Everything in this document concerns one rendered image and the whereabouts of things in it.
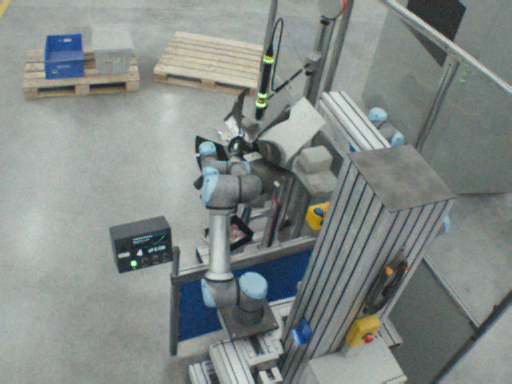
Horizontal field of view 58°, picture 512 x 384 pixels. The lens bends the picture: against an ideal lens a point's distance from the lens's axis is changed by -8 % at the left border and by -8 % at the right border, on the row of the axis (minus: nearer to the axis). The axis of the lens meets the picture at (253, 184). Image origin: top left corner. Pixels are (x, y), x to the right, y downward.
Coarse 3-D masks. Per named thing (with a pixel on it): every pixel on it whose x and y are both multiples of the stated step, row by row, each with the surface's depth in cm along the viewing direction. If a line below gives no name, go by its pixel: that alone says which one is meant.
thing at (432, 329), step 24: (336, 168) 323; (288, 216) 400; (408, 288) 276; (432, 288) 257; (408, 312) 279; (432, 312) 259; (456, 312) 242; (408, 336) 283; (432, 336) 262; (456, 336) 245; (408, 360) 286; (432, 360) 265
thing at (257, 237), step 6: (258, 234) 380; (258, 240) 375; (276, 240) 378; (204, 246) 363; (246, 246) 369; (252, 246) 370; (198, 252) 359; (204, 252) 359; (198, 258) 362; (204, 258) 356
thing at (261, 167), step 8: (256, 160) 265; (264, 160) 266; (256, 168) 260; (264, 168) 260; (272, 168) 261; (280, 168) 261; (264, 176) 256; (272, 176) 256; (288, 176) 255; (264, 184) 253; (272, 184) 253; (280, 184) 252; (264, 192) 251
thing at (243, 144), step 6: (234, 138) 272; (240, 138) 270; (228, 144) 273; (234, 144) 272; (240, 144) 268; (246, 144) 268; (252, 144) 276; (228, 150) 272; (234, 150) 269; (240, 150) 266; (246, 150) 268; (252, 150) 273; (258, 150) 274; (234, 156) 270; (240, 156) 269
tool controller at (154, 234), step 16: (128, 224) 217; (144, 224) 218; (160, 224) 218; (112, 240) 212; (128, 240) 210; (144, 240) 214; (160, 240) 217; (128, 256) 214; (144, 256) 218; (160, 256) 221
